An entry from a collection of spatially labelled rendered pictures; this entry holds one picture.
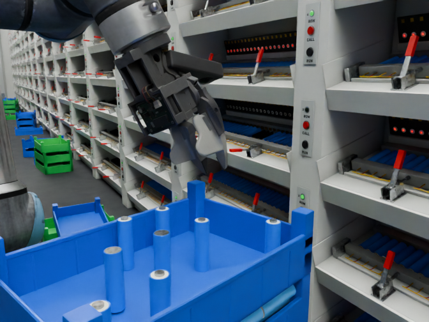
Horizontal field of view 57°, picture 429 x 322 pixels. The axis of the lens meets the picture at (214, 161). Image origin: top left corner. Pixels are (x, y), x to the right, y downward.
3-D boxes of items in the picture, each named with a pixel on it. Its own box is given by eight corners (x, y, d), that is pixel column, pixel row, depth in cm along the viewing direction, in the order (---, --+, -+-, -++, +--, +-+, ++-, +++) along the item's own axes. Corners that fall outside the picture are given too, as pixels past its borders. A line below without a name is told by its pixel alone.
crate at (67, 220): (117, 253, 161) (119, 237, 157) (66, 264, 151) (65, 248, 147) (99, 210, 183) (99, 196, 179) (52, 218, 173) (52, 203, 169)
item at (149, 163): (174, 193, 158) (165, 161, 153) (127, 163, 209) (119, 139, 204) (216, 173, 166) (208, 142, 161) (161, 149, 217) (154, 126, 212)
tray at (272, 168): (293, 189, 94) (286, 153, 91) (184, 148, 145) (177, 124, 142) (351, 158, 102) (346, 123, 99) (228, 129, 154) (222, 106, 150)
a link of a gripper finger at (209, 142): (208, 184, 57) (172, 130, 56) (228, 165, 61) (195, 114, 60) (223, 177, 55) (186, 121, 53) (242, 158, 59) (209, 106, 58)
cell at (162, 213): (162, 258, 51) (161, 210, 49) (154, 253, 52) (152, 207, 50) (173, 253, 52) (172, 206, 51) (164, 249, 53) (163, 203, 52)
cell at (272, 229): (273, 275, 46) (275, 223, 45) (260, 270, 47) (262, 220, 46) (282, 270, 48) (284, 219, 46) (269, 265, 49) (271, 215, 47)
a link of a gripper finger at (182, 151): (175, 188, 61) (153, 134, 58) (196, 170, 65) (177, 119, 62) (191, 187, 59) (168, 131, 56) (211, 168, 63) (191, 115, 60)
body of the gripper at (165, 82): (145, 141, 57) (103, 64, 54) (179, 118, 63) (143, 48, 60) (182, 128, 52) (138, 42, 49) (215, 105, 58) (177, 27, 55)
